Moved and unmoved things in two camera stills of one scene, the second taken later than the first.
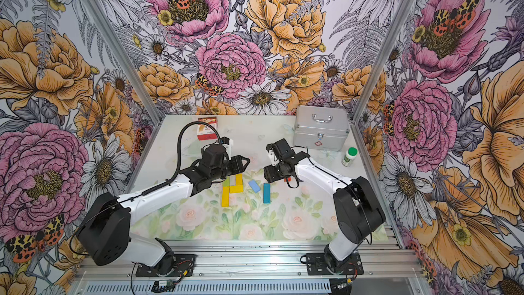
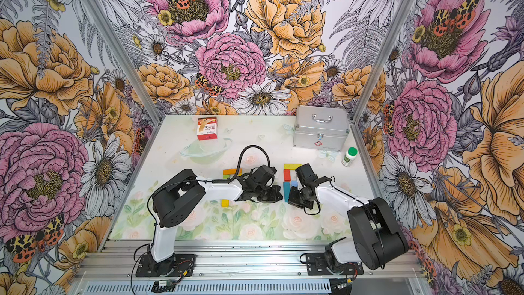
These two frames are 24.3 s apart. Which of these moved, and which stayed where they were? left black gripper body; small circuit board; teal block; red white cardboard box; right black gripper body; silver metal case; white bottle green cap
Moved: left black gripper body; right black gripper body; teal block
Stayed: small circuit board; silver metal case; red white cardboard box; white bottle green cap
